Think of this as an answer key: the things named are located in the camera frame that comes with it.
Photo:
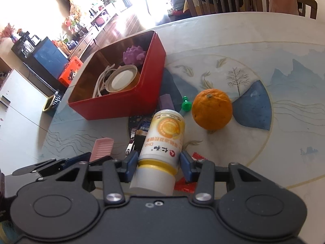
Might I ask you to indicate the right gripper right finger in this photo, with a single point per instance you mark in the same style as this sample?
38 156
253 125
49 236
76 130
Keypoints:
201 172

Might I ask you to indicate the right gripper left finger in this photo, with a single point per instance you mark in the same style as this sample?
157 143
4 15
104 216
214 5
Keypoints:
115 172

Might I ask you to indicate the pink ridged plastic box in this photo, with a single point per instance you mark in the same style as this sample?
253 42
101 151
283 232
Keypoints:
102 147

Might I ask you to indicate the red candy wrapper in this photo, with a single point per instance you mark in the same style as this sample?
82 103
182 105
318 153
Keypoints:
188 187

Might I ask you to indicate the black floss container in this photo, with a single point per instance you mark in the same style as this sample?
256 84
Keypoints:
140 135

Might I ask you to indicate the white yellow vitamin bottle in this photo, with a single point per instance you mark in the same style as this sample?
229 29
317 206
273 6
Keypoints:
158 162

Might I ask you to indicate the orange fruit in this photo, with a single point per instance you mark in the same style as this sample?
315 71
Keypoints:
212 109

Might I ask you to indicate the green push pin piece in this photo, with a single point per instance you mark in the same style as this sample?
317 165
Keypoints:
186 105

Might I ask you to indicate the purple eraser block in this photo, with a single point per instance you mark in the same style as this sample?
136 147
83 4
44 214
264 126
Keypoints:
165 102

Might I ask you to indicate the white frame sunglasses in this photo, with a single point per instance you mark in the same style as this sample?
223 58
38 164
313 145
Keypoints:
100 88

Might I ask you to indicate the clear tape roll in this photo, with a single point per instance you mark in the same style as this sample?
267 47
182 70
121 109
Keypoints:
124 78

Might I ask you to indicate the purple spiky toy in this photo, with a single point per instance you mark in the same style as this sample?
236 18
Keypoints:
134 55

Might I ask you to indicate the white sideboard cabinet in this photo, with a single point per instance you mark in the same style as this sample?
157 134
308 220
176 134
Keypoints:
24 126

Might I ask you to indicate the teal waste bin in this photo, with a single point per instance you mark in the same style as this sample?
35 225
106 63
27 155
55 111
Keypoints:
51 105

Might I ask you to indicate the red metal tin box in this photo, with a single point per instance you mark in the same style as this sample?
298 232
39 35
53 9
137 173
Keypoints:
140 100

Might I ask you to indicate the orange gift box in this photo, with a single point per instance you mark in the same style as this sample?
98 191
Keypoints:
70 70

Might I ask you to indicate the blue front dark cabinet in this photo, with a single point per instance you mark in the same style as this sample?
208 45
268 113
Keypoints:
45 60

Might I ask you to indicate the low wooden tv console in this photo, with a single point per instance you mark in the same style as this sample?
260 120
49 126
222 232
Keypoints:
97 24

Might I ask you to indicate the wooden chair with towel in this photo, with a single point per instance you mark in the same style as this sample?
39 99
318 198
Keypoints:
301 6

